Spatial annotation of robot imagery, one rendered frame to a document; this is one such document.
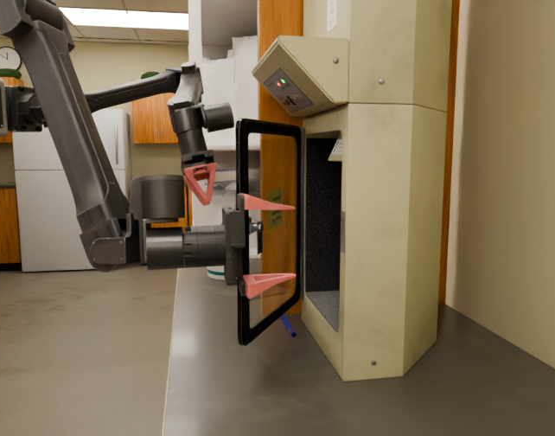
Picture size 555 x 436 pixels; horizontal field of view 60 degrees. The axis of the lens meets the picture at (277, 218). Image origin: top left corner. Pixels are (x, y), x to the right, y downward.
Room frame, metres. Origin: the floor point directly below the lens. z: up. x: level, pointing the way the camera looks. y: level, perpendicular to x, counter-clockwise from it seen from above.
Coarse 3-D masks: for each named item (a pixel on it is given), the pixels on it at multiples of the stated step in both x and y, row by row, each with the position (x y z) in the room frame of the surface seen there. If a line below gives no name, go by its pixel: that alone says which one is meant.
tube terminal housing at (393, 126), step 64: (320, 0) 0.97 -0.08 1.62; (384, 0) 0.80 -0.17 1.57; (448, 0) 0.95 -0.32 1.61; (384, 64) 0.80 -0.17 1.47; (448, 64) 0.97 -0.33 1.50; (320, 128) 0.95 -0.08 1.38; (384, 128) 0.80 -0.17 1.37; (384, 192) 0.80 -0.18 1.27; (384, 256) 0.80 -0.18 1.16; (320, 320) 0.94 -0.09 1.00; (384, 320) 0.80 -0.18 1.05
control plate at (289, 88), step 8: (280, 72) 0.88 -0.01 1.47; (272, 80) 0.97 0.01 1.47; (280, 80) 0.93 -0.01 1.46; (288, 80) 0.89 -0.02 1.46; (272, 88) 1.02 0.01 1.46; (280, 88) 0.97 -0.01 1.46; (288, 88) 0.93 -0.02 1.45; (296, 88) 0.89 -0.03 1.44; (280, 96) 1.02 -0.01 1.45; (304, 96) 0.88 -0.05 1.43; (296, 104) 0.97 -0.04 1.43; (304, 104) 0.92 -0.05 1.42; (312, 104) 0.88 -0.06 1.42
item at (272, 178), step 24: (240, 120) 0.81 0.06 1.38; (264, 144) 0.90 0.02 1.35; (288, 144) 1.02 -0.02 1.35; (264, 168) 0.90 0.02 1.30; (288, 168) 1.02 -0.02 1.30; (264, 192) 0.90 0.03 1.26; (288, 192) 1.02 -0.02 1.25; (264, 216) 0.90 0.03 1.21; (288, 216) 1.02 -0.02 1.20; (264, 240) 0.90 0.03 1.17; (288, 240) 1.02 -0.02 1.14; (264, 264) 0.90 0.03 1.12; (288, 264) 1.02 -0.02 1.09; (288, 288) 1.02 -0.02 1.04; (240, 312) 0.81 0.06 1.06; (264, 312) 0.90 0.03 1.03; (240, 336) 0.81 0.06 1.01
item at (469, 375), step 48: (192, 288) 1.37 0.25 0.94; (192, 336) 1.00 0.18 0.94; (288, 336) 1.00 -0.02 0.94; (480, 336) 1.00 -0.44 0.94; (192, 384) 0.78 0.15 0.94; (240, 384) 0.78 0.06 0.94; (288, 384) 0.78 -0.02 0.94; (336, 384) 0.78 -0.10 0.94; (384, 384) 0.78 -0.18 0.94; (432, 384) 0.78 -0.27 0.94; (480, 384) 0.78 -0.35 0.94; (528, 384) 0.78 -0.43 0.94; (192, 432) 0.64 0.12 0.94; (240, 432) 0.64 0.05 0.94; (288, 432) 0.64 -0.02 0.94; (336, 432) 0.64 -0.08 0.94; (384, 432) 0.64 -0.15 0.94; (432, 432) 0.64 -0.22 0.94; (480, 432) 0.64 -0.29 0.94; (528, 432) 0.64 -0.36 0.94
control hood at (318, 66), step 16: (272, 48) 0.82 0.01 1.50; (288, 48) 0.77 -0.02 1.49; (304, 48) 0.78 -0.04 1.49; (320, 48) 0.78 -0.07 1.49; (336, 48) 0.79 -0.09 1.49; (272, 64) 0.89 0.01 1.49; (288, 64) 0.82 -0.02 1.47; (304, 64) 0.78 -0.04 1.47; (320, 64) 0.78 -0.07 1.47; (336, 64) 0.79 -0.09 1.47; (304, 80) 0.81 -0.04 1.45; (320, 80) 0.78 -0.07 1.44; (336, 80) 0.79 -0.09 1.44; (272, 96) 1.09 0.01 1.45; (320, 96) 0.81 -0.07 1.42; (336, 96) 0.79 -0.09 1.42; (288, 112) 1.09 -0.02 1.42; (304, 112) 0.99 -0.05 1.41
